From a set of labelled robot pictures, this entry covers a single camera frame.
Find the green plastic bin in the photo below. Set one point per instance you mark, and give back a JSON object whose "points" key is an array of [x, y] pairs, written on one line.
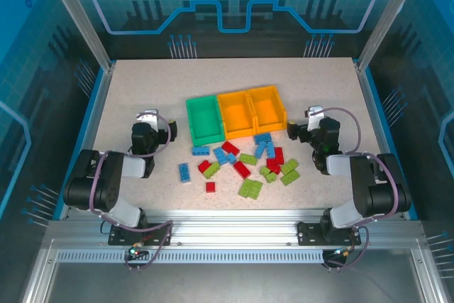
{"points": [[205, 118]]}

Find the aluminium frame post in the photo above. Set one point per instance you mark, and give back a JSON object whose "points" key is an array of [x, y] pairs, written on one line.
{"points": [[80, 15], [391, 15]]}

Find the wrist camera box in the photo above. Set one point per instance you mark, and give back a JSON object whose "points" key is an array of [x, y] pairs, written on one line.
{"points": [[315, 115], [148, 118]]}

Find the small connector with LEDs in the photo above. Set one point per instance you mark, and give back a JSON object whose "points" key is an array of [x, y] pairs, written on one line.
{"points": [[134, 252], [342, 253]]}

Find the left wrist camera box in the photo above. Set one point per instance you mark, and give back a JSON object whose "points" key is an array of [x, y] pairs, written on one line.
{"points": [[148, 118]]}

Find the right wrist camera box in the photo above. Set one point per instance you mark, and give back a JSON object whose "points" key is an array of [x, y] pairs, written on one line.
{"points": [[315, 115]]}

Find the orange plastic bin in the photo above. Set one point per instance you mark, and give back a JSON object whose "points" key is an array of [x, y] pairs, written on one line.
{"points": [[266, 108], [236, 111]]}

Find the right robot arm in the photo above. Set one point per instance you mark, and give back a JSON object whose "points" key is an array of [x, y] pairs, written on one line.
{"points": [[386, 193]]}

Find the wide green lego plate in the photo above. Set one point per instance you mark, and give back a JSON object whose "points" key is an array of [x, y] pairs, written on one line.
{"points": [[250, 188]]}

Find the small blue lego brick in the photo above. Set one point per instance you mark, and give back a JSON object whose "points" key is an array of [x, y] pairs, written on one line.
{"points": [[232, 158]]}

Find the aluminium side rail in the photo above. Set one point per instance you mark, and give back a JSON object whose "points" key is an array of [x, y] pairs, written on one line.
{"points": [[369, 104], [100, 104]]}

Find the small red lego brick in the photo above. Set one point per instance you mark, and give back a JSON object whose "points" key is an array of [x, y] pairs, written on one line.
{"points": [[210, 187]]}

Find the wide aluminium mounting rail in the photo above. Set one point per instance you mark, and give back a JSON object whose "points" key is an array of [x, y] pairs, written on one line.
{"points": [[230, 228]]}

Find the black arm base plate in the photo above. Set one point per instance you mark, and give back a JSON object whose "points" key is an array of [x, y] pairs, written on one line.
{"points": [[306, 234], [116, 237]]}

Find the small green lego brick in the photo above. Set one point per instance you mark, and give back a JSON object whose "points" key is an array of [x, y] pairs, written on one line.
{"points": [[271, 177], [264, 170]]}

